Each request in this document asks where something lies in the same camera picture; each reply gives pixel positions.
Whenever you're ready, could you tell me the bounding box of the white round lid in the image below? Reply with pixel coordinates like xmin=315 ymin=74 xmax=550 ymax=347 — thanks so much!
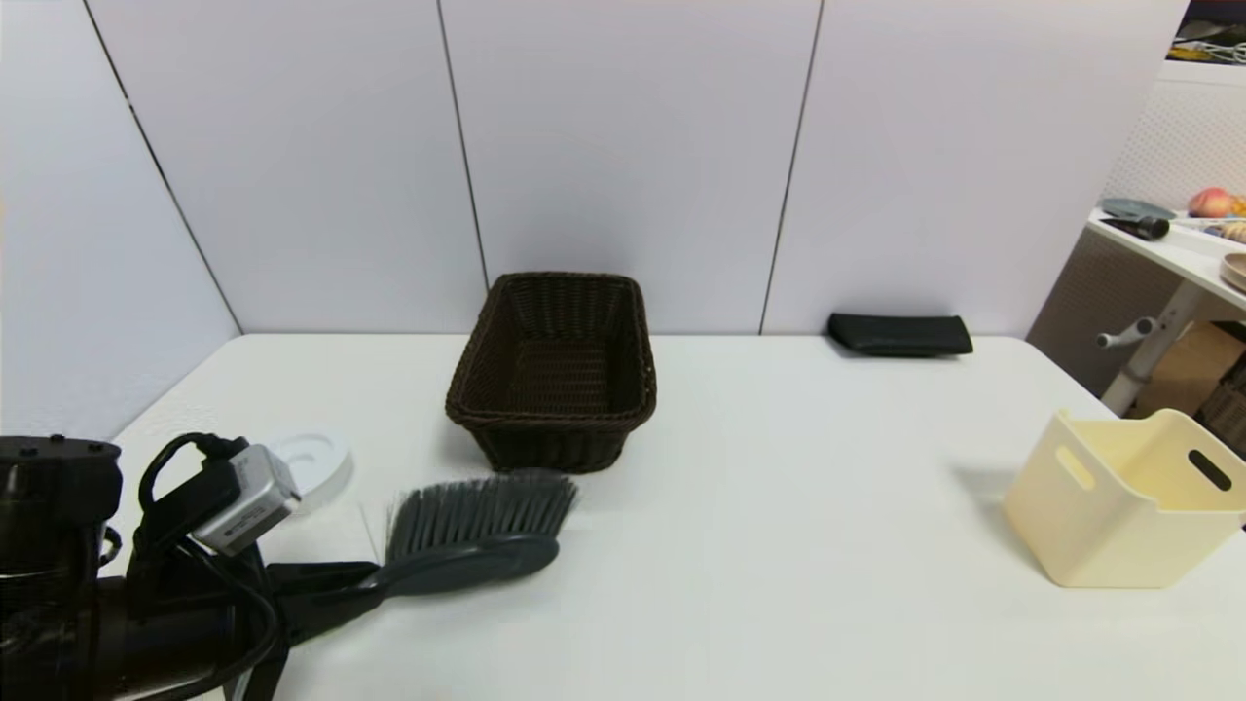
xmin=265 ymin=431 xmax=354 ymax=515

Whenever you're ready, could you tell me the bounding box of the cream plastic storage bin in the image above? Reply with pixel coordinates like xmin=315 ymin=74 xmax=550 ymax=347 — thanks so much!
xmin=1002 ymin=408 xmax=1246 ymax=589

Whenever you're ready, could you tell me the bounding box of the woven basket under side table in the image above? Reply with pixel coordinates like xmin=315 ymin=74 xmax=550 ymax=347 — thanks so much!
xmin=1195 ymin=355 xmax=1246 ymax=459

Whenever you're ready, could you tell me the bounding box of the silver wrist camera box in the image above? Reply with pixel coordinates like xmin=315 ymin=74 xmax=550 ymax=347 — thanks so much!
xmin=193 ymin=444 xmax=303 ymax=558

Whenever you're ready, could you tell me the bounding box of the white side table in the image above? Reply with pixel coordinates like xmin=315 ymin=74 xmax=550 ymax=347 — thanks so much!
xmin=1085 ymin=209 xmax=1246 ymax=420

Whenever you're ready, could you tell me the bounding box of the dark brown wicker basket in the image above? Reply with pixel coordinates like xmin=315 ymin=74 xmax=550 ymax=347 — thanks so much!
xmin=446 ymin=272 xmax=658 ymax=476

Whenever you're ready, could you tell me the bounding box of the grey plate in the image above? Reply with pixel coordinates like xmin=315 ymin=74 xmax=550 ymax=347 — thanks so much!
xmin=1101 ymin=199 xmax=1177 ymax=222

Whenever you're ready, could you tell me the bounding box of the black folded pouch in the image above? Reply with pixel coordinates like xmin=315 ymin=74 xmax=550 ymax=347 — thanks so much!
xmin=826 ymin=313 xmax=974 ymax=358

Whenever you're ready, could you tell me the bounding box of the grey brush with green handle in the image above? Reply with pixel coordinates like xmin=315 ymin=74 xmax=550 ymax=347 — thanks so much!
xmin=360 ymin=470 xmax=580 ymax=600

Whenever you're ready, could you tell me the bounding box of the white perforated partition panel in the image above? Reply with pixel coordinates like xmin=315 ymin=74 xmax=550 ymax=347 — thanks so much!
xmin=1027 ymin=63 xmax=1246 ymax=390

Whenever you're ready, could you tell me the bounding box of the white cable bundle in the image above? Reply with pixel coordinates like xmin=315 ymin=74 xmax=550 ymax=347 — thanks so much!
xmin=1173 ymin=37 xmax=1246 ymax=65

